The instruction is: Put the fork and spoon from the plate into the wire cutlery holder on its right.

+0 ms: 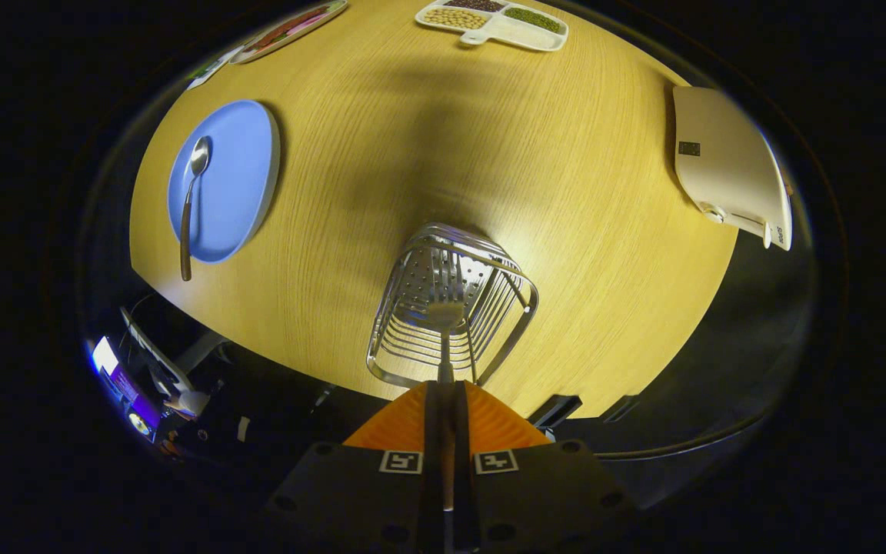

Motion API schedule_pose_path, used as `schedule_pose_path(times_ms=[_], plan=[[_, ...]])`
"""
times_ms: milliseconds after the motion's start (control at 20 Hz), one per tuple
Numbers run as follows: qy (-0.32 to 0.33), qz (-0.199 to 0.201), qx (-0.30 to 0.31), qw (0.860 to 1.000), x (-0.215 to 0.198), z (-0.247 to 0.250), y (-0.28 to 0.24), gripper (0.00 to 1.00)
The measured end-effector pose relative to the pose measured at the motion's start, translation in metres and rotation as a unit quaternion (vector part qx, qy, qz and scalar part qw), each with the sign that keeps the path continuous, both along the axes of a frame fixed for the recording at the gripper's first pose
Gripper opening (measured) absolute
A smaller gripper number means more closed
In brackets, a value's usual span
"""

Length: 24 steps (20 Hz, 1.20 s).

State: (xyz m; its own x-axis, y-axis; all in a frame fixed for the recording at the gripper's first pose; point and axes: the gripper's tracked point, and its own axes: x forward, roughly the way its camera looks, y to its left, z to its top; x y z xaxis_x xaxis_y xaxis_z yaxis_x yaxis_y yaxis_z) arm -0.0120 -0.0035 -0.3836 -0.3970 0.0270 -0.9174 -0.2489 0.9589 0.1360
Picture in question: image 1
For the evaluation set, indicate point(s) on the white divided bean tray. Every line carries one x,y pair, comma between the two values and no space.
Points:
520,35

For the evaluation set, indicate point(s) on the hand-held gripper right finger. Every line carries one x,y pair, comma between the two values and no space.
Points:
464,477

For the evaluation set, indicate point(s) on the white toaster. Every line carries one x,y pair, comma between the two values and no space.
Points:
727,161

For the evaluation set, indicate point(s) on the blue plate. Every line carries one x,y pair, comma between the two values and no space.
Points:
235,177

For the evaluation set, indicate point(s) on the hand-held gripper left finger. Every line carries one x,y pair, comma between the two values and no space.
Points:
431,462

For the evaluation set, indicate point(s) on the purple lit screen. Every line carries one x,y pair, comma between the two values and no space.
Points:
124,385

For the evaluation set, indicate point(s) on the plate of food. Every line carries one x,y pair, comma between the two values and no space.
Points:
289,29

